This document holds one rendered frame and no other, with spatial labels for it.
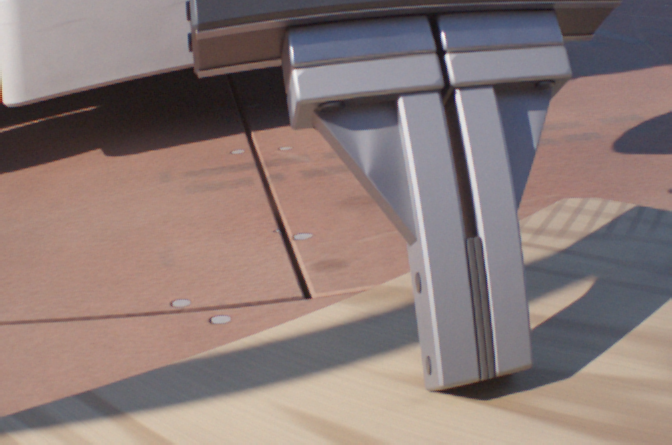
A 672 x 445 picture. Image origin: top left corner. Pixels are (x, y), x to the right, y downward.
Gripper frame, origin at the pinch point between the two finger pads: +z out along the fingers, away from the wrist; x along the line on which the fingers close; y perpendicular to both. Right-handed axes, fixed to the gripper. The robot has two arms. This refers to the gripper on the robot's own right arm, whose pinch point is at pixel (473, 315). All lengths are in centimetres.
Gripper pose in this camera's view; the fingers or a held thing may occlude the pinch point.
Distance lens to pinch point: 32.2
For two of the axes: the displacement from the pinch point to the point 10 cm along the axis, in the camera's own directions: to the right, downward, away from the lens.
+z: 1.5, 9.7, -1.8
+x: 9.9, -1.3, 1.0
